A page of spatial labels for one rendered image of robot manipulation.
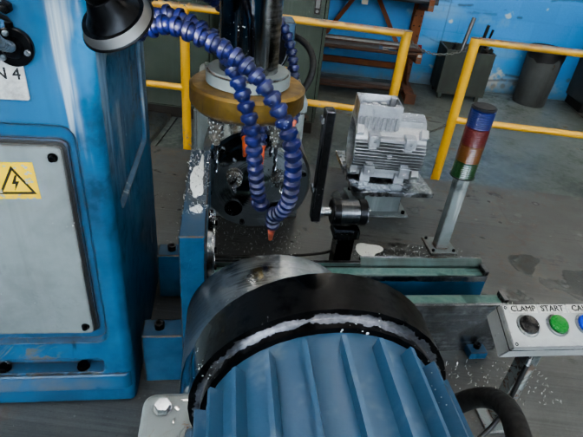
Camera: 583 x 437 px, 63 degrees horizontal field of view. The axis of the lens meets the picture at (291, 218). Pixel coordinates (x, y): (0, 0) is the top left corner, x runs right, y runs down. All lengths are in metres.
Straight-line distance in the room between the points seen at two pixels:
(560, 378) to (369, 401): 0.94
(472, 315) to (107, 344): 0.70
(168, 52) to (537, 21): 3.95
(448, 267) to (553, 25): 5.22
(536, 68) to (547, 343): 5.13
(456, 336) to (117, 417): 0.68
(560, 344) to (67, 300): 0.75
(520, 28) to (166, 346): 5.59
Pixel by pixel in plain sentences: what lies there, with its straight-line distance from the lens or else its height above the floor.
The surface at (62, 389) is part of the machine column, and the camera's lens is 0.95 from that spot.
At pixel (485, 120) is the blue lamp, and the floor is 1.19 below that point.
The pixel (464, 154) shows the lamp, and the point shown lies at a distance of 1.27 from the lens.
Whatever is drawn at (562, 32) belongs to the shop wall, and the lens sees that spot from 6.27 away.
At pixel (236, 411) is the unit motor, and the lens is 0.28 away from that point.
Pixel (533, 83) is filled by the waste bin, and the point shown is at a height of 0.25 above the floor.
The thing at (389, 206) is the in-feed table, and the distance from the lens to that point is 1.51.
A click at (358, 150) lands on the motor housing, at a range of 1.35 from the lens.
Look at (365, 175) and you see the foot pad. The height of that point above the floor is 0.94.
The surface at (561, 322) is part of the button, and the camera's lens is 0.86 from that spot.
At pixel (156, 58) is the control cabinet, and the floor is 0.48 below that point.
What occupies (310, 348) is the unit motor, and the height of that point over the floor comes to 1.35.
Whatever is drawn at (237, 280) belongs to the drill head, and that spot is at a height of 1.15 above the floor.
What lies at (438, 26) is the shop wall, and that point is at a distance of 5.86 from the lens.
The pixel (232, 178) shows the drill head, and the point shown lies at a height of 1.07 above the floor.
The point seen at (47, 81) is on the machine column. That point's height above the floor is 1.38.
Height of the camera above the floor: 1.57
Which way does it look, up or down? 33 degrees down
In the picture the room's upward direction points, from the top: 7 degrees clockwise
